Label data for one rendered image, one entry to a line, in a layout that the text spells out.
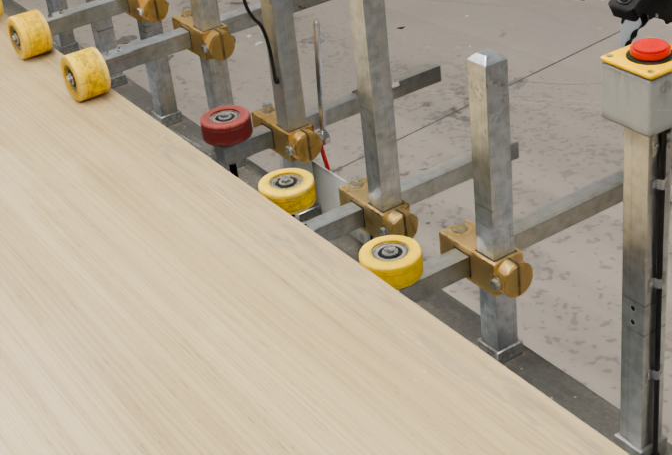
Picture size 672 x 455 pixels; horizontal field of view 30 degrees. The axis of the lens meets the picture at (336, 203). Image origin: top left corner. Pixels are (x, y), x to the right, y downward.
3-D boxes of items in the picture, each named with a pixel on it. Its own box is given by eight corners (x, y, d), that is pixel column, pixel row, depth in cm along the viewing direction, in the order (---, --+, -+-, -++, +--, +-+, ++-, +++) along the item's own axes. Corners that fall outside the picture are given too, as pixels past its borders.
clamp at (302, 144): (280, 129, 211) (276, 102, 208) (324, 156, 201) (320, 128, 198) (251, 140, 208) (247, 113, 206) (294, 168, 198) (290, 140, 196)
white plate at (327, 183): (286, 188, 218) (279, 137, 213) (373, 247, 198) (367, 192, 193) (283, 189, 217) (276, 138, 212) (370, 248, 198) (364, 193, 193)
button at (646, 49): (649, 49, 129) (649, 33, 128) (679, 60, 126) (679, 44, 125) (621, 61, 127) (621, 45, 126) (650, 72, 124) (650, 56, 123)
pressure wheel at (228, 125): (243, 160, 208) (233, 97, 202) (268, 177, 202) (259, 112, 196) (201, 176, 204) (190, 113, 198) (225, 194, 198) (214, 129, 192)
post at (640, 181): (640, 432, 155) (648, 103, 132) (670, 452, 151) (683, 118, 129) (613, 448, 153) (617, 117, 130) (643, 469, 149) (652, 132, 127)
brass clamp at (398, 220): (370, 202, 194) (367, 174, 192) (423, 236, 184) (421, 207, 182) (337, 217, 192) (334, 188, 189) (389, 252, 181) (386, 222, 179)
